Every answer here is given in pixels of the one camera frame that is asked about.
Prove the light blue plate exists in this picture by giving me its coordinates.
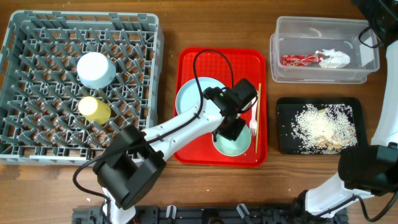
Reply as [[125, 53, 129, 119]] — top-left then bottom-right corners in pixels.
[[175, 77, 224, 114]]

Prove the red snack wrapper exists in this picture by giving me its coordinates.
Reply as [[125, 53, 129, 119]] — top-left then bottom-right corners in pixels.
[[281, 54, 322, 67]]

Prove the white napkin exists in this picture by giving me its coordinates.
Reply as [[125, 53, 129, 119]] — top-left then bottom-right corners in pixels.
[[315, 49, 351, 68]]

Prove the yellow cup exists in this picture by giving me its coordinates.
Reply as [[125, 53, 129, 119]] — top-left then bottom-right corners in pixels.
[[78, 96, 111, 125]]

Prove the white bowl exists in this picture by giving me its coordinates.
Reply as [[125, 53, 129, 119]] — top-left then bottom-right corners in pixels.
[[76, 52, 116, 89]]

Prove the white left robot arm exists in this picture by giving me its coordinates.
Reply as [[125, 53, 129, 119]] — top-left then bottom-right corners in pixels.
[[93, 78, 257, 223]]

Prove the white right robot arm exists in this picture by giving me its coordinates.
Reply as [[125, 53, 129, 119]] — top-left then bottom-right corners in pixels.
[[289, 0, 397, 223]]

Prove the clear plastic waste bin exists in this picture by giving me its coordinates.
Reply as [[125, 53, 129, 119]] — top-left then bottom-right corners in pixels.
[[270, 16, 380, 84]]

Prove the grey dishwasher rack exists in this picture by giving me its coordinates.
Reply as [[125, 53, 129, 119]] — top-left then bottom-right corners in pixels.
[[1, 11, 164, 166]]

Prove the white plastic fork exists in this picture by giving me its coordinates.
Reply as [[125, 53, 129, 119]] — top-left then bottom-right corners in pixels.
[[249, 98, 258, 136]]

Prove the wooden chopstick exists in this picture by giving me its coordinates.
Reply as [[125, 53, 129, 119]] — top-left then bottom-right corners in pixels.
[[255, 83, 262, 154]]

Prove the red serving tray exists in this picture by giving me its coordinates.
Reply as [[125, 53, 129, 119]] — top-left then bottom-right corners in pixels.
[[174, 48, 268, 167]]

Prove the black tray with rice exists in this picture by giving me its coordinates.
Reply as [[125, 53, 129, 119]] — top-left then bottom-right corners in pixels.
[[276, 97, 368, 155]]

